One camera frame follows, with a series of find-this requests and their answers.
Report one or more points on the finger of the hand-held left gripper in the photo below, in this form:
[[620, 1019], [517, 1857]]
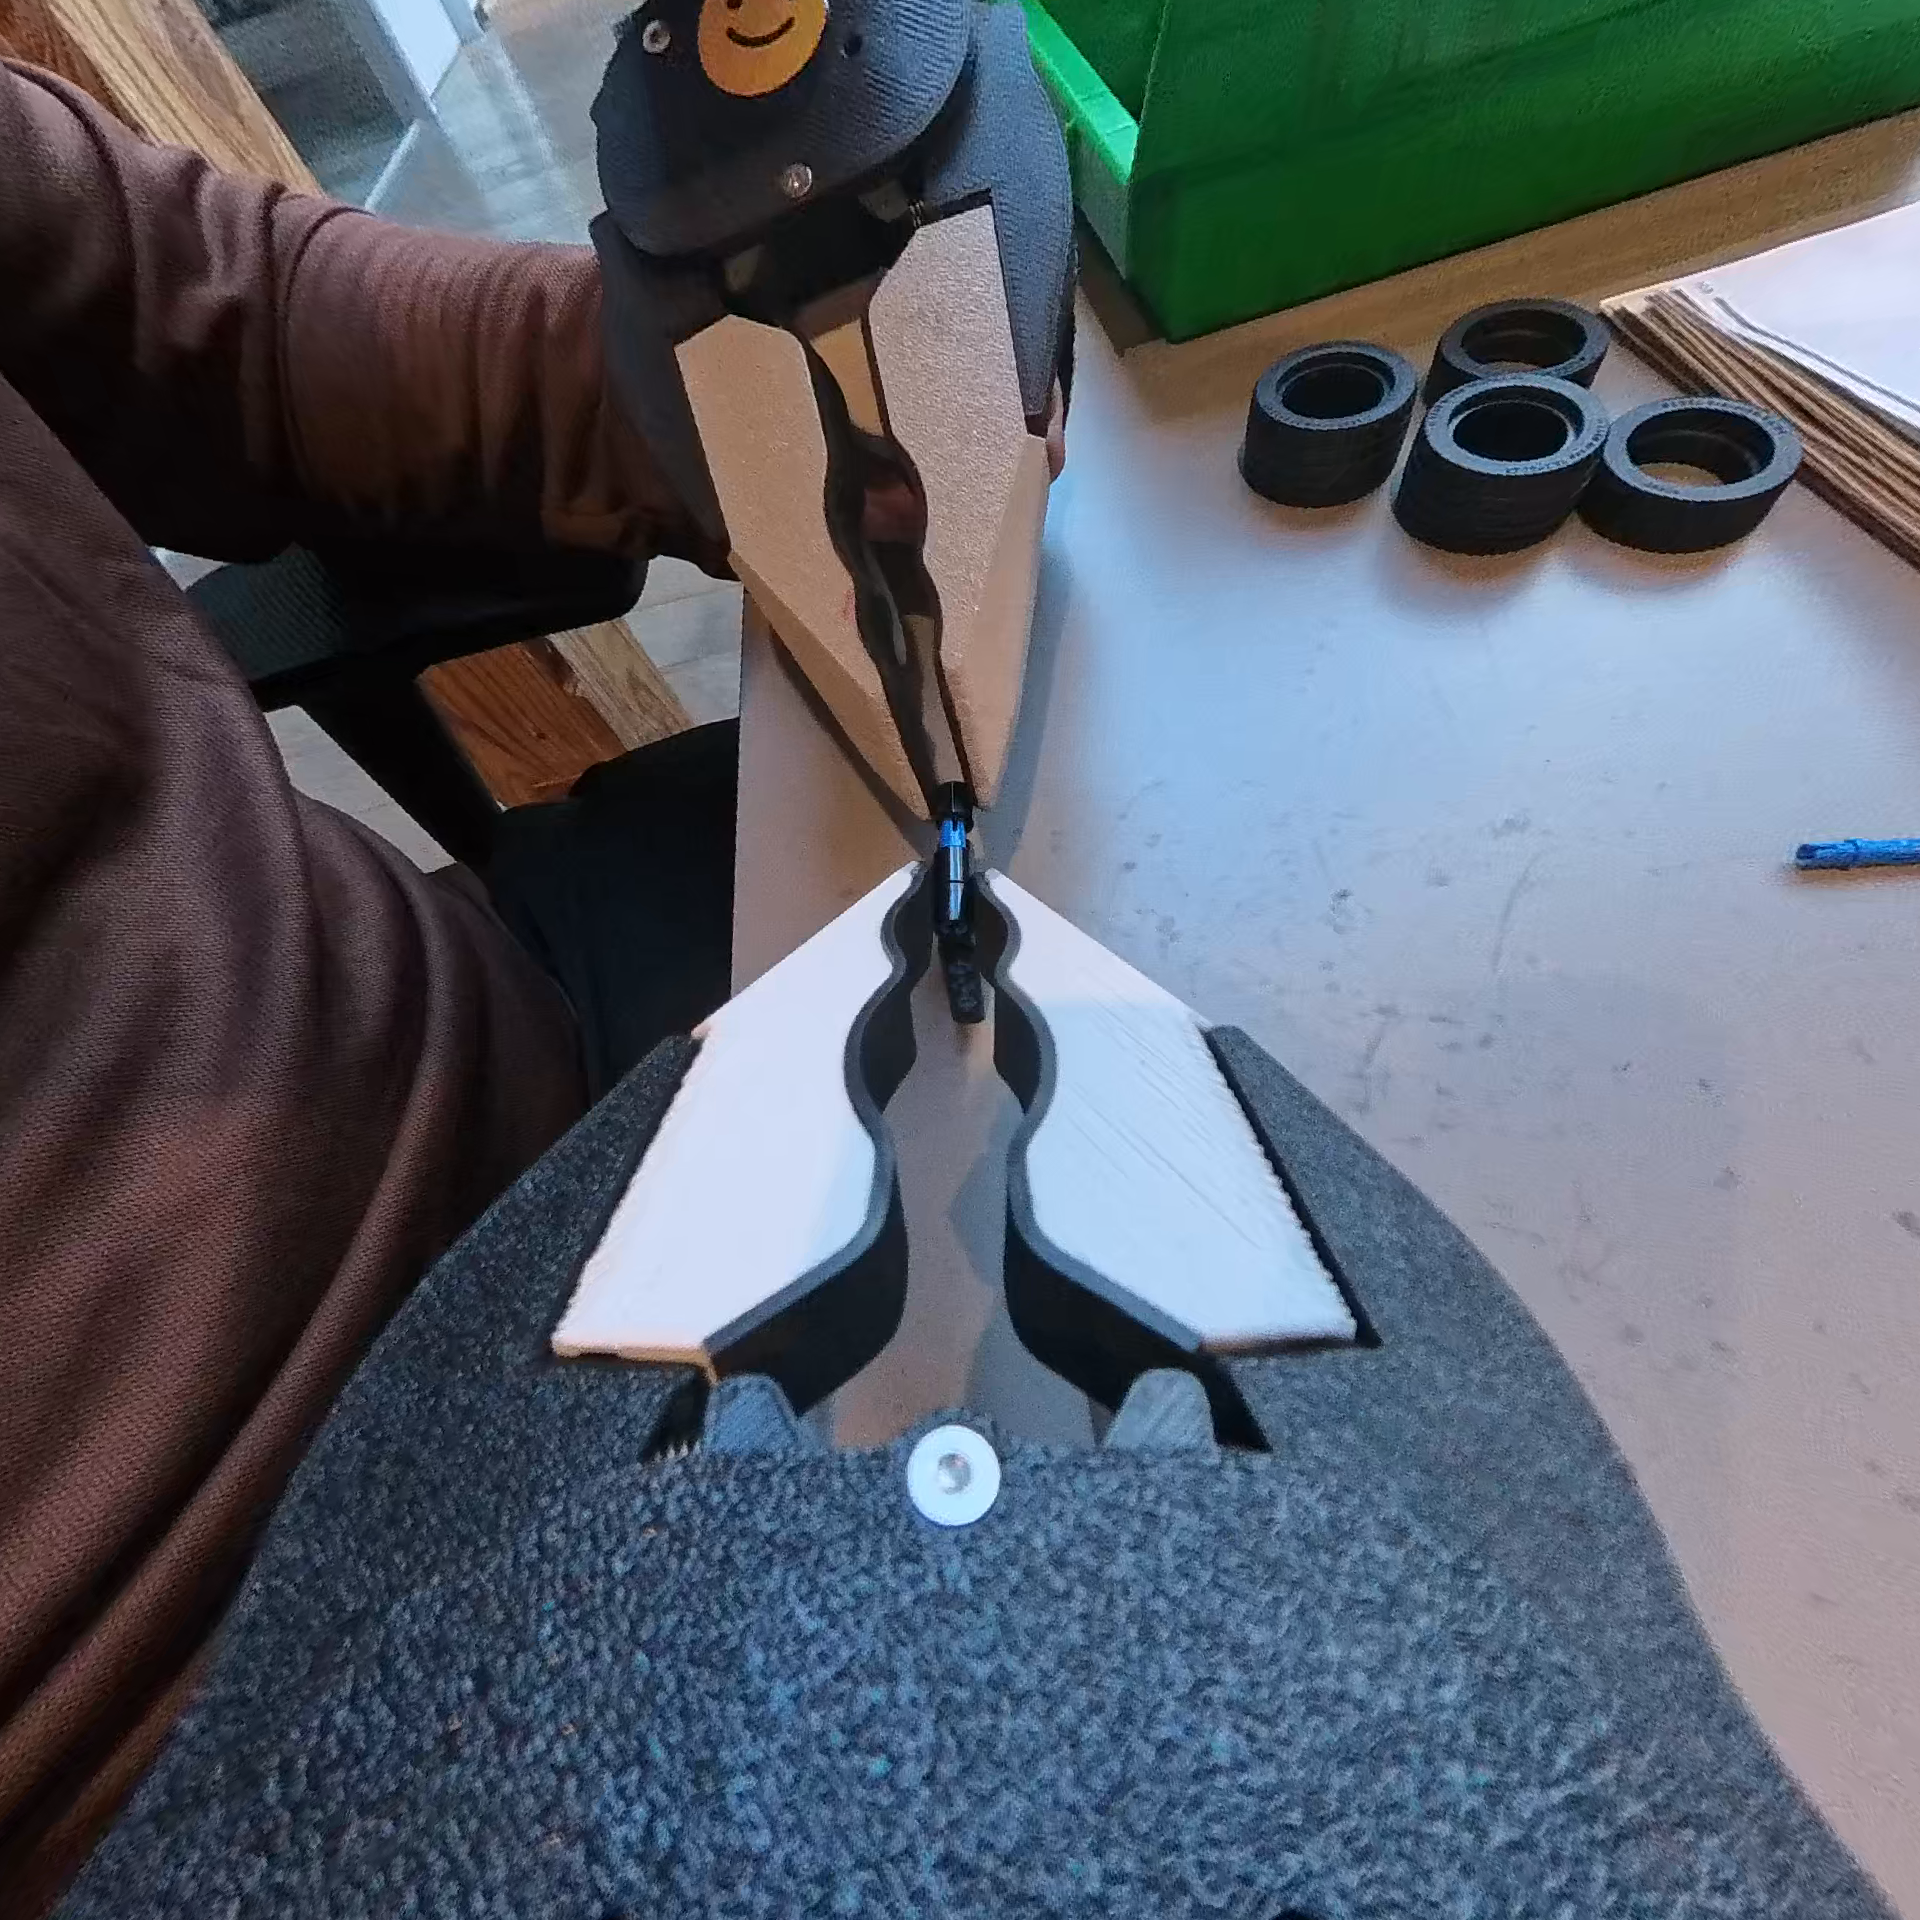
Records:
[[974, 450], [764, 480]]

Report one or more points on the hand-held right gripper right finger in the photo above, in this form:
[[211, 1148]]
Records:
[[1170, 1184]]

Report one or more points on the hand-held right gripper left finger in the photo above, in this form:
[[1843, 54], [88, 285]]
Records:
[[721, 1171]]

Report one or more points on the small black bush piece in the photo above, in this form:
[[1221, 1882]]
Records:
[[954, 801]]

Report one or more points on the black brick assembly with blue pins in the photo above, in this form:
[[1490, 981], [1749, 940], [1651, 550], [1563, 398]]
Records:
[[954, 885]]

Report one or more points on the blue connector pin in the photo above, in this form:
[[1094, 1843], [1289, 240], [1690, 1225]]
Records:
[[1860, 852]]

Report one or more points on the person's left forearm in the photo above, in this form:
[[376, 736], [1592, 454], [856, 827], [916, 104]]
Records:
[[376, 346]]

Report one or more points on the person's left hand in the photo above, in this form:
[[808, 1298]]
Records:
[[1056, 435]]

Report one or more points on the person's black trousers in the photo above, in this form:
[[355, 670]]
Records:
[[645, 900]]

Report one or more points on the black rubber toy tire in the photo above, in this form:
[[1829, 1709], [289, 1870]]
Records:
[[1516, 368], [1686, 516], [1329, 450], [1500, 509]]

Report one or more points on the black office chair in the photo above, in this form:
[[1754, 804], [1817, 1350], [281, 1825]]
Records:
[[376, 614]]

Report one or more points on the green plastic bin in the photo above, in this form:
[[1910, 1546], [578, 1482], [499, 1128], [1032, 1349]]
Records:
[[1425, 149]]

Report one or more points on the open instruction booklet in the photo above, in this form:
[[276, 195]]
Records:
[[1829, 330]]

